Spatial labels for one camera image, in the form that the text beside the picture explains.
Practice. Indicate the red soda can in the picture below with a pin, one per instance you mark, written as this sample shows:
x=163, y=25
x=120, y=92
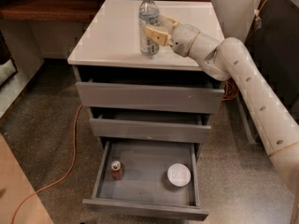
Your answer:
x=116, y=170

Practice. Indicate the dark framed object at left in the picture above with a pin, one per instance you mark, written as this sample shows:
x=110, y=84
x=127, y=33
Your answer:
x=7, y=66

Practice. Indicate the grey bottom drawer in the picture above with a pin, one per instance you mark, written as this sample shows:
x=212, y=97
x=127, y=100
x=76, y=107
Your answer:
x=144, y=189

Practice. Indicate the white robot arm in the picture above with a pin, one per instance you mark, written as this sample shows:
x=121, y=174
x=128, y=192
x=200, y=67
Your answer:
x=230, y=58

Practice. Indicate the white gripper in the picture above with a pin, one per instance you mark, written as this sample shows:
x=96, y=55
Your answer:
x=182, y=39

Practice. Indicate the dark cabinet on right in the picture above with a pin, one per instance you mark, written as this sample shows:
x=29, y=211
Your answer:
x=273, y=45

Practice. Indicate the white round bowl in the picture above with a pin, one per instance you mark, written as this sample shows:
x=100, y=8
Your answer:
x=179, y=175

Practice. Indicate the grey drawer cabinet white top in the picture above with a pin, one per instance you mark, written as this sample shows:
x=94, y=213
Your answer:
x=109, y=52

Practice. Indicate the clear plastic water bottle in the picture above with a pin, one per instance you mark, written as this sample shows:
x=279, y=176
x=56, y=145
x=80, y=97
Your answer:
x=148, y=14

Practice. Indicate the grey top drawer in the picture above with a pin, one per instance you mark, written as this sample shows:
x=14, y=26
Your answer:
x=147, y=97

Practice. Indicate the dark wooden shelf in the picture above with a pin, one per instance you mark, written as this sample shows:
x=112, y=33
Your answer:
x=50, y=10

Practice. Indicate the grey drawer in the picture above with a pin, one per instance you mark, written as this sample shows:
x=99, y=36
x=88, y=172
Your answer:
x=150, y=125
x=144, y=189
x=147, y=97

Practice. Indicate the grey middle drawer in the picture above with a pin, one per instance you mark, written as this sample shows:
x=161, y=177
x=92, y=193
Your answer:
x=150, y=125

